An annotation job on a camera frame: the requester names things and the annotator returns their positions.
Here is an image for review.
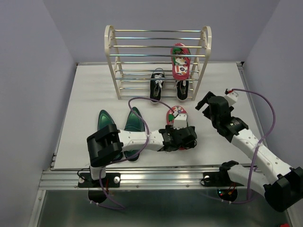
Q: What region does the pink kids sandal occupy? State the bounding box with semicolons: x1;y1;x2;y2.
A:
170;43;191;80
166;105;187;150

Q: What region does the black sneaker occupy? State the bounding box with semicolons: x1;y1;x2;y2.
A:
176;80;189;101
150;68;165;104

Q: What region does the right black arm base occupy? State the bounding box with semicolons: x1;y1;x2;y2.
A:
200;171;243;204

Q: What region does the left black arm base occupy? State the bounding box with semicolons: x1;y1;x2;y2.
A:
77;171;121;204

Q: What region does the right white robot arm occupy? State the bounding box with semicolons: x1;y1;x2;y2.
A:
196;89;303;212

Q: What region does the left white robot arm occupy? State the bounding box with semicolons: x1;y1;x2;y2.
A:
87;124;197;186

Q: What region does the cream and chrome shoe shelf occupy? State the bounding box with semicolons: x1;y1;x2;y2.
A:
104;25;212;100

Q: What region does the left green loafer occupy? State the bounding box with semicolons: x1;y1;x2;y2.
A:
98;109;124;161

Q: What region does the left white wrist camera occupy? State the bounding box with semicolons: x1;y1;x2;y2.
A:
173;113;188;130

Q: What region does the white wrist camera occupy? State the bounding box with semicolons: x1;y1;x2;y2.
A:
173;113;188;130
224;89;239;106

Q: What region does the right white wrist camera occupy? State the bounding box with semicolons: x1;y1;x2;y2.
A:
224;89;239;106

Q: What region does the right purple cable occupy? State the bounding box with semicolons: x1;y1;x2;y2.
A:
203;88;276;204

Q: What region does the aluminium mounting rail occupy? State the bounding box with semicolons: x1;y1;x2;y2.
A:
38;166;219;191

